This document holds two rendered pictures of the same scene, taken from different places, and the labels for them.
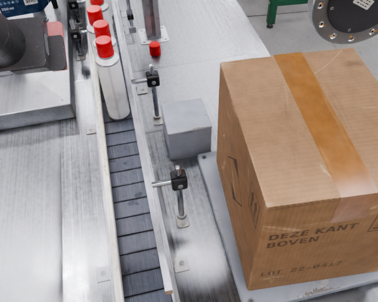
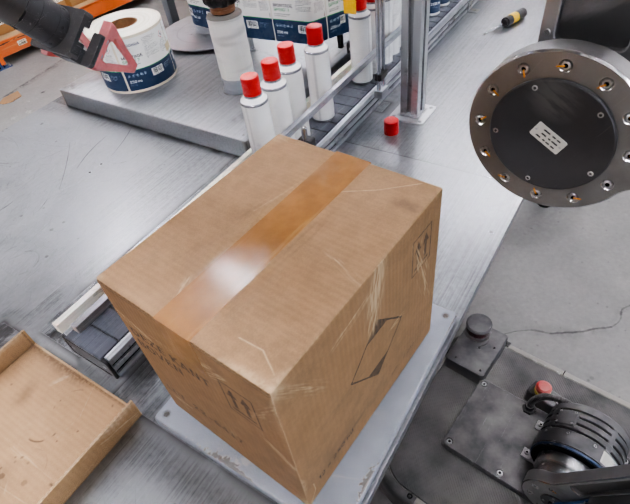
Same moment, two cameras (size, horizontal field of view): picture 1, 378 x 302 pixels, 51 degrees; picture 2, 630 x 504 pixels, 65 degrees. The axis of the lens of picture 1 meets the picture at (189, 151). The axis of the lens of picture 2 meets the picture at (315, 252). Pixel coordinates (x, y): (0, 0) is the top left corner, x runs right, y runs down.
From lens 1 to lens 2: 0.56 m
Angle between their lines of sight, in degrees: 33
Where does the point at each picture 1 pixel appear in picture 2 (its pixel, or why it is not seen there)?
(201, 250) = not seen: hidden behind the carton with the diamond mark
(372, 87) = (378, 242)
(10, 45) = (31, 24)
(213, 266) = not seen: hidden behind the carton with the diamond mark
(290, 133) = (216, 233)
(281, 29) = not seen: outside the picture
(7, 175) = (154, 180)
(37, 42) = (73, 33)
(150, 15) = (409, 85)
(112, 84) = (251, 130)
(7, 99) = (208, 115)
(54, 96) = (241, 129)
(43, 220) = (133, 230)
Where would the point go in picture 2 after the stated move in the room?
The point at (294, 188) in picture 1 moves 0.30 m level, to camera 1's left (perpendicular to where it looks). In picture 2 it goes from (136, 279) to (15, 176)
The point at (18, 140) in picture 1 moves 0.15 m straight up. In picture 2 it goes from (191, 156) to (171, 98)
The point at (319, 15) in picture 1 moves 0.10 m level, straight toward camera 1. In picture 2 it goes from (479, 134) to (412, 162)
